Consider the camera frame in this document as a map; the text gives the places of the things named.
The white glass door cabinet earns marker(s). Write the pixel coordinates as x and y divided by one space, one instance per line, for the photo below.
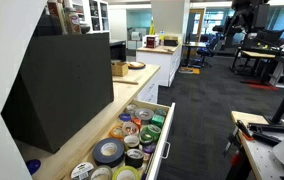
85 20

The red orange tape roll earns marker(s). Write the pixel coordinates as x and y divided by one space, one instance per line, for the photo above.
137 122

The blue tape roll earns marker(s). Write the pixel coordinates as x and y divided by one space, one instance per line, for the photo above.
120 117

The yellow floor item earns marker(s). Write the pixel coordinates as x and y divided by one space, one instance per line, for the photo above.
195 71

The black bar clamp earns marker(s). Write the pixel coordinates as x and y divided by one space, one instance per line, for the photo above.
262 137

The blue office chair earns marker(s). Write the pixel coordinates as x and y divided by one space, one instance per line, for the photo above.
204 51

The grey duct tape roll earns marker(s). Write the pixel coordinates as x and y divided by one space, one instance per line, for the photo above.
138 115

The black box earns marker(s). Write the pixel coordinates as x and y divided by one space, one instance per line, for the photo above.
171 42

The small black leg table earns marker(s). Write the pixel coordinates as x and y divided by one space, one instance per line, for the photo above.
195 44

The blue disc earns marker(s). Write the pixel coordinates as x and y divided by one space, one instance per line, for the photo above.
32 166

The black metal tool chest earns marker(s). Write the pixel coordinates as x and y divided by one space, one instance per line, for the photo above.
65 86

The red box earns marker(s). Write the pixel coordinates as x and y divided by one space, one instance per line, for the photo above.
152 41

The black kitchen appliance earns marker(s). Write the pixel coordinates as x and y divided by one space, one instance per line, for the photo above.
118 51

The large black tape roll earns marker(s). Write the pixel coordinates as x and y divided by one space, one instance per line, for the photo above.
98 155

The teal tape roll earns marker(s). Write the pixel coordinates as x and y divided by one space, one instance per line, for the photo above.
161 112

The translucent pinkish tape roll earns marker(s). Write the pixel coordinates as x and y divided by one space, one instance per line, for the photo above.
125 128

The blue capped bottle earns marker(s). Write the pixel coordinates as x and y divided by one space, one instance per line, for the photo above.
161 38

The green plastic block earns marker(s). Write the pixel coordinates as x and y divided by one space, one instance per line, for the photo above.
158 121

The wooden stick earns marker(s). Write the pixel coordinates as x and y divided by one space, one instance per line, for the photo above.
125 81

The white fronted wooden drawer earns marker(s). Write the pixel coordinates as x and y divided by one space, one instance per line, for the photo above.
164 130

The large black machine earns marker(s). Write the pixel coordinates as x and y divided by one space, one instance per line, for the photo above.
248 15

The white labelled tape roll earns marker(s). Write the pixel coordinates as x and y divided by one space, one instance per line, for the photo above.
82 170

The black case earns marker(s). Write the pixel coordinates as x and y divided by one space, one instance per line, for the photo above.
45 28

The clear tape roll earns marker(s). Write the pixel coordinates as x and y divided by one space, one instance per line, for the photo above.
128 106

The yellow green tape roll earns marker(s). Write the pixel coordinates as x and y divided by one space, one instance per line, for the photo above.
117 173

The cream tape roll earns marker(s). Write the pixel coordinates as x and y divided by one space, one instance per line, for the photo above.
131 146

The tan glue bottle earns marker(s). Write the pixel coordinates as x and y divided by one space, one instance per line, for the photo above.
73 23

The black frame workbench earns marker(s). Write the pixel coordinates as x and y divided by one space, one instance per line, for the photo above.
258 54

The white island with wood top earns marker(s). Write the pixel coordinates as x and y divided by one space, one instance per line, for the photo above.
155 65

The purple tape roll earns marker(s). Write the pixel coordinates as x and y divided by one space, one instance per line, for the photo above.
148 149

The dark green tape roll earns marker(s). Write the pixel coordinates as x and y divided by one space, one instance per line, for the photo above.
142 140

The wooden framed door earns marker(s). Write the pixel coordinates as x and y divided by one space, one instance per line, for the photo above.
203 23

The brown round plate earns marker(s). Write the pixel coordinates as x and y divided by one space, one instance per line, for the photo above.
136 65

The white cabinet with wood top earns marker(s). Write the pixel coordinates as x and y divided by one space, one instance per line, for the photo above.
132 90

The black pole stand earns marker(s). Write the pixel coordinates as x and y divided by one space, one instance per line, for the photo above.
283 103

